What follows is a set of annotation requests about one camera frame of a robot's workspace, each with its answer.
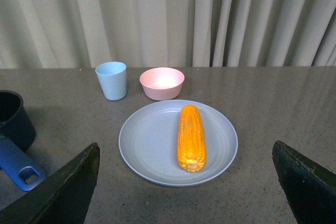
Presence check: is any white pleated curtain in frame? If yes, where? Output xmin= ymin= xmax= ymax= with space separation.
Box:
xmin=1 ymin=0 xmax=335 ymax=69

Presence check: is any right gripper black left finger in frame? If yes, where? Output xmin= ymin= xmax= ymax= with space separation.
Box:
xmin=1 ymin=143 xmax=100 ymax=223

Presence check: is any light blue plastic cup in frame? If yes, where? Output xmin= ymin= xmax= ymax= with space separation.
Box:
xmin=95 ymin=61 xmax=127 ymax=101

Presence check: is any pink plastic bowl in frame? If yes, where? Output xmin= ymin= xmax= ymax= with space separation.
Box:
xmin=140 ymin=67 xmax=185 ymax=101

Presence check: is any dark blue cooking pot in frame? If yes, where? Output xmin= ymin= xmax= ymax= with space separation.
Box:
xmin=1 ymin=90 xmax=46 ymax=191

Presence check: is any light blue round plate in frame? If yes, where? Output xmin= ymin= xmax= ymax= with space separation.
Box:
xmin=119 ymin=100 xmax=238 ymax=187

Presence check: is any yellow corn cob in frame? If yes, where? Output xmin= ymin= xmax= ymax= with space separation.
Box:
xmin=176 ymin=104 xmax=207 ymax=173

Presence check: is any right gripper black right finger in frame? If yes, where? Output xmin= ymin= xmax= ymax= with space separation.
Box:
xmin=272 ymin=141 xmax=335 ymax=223

